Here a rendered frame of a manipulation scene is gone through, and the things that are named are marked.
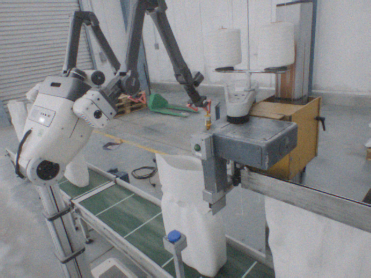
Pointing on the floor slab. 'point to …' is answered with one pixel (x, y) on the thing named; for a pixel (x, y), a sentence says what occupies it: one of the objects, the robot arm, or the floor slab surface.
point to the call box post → (179, 266)
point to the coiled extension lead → (146, 174)
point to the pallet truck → (154, 104)
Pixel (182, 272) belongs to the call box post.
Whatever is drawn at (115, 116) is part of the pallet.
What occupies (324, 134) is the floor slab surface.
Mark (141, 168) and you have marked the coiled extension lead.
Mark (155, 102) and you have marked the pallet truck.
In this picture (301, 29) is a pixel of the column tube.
